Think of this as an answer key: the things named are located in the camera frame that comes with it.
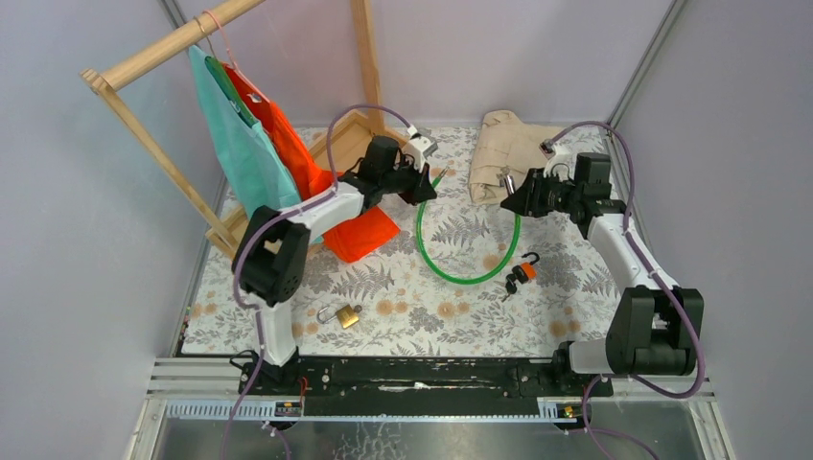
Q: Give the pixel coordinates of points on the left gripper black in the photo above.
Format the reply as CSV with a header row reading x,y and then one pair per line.
x,y
420,189

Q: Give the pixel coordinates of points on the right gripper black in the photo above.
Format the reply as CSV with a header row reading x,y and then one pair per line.
x,y
526,199

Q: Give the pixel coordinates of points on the green cable lock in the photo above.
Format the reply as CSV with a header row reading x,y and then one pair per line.
x,y
470,279

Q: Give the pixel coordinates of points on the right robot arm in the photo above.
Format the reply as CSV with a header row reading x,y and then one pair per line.
x,y
657,322

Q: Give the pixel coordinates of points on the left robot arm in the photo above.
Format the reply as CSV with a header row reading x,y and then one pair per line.
x,y
271,259

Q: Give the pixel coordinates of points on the orange black key bunch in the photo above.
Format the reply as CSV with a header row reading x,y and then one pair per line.
x,y
521,274

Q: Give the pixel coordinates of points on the folded beige garment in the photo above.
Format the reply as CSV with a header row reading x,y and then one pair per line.
x,y
505,142

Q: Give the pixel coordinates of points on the orange garment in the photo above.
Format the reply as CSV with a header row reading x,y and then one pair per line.
x,y
305,171

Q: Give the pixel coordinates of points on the floral table mat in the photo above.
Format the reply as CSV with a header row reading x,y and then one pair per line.
x,y
408,311

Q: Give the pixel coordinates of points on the brass padlock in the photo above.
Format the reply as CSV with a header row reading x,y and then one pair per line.
x,y
345,316

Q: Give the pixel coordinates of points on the teal t-shirt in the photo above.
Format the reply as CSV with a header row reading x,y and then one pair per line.
x,y
247,156

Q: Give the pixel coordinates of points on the green hanger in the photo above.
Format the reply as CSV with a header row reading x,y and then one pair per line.
x,y
217,71

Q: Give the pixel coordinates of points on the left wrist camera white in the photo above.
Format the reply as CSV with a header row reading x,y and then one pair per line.
x,y
418,147

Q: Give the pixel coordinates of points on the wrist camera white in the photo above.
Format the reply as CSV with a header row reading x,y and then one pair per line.
x,y
557,157
418,147

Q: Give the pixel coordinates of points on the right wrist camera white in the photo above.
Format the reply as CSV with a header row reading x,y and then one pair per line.
x,y
557,157

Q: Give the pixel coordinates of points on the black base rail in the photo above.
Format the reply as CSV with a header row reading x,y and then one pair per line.
x,y
365,386

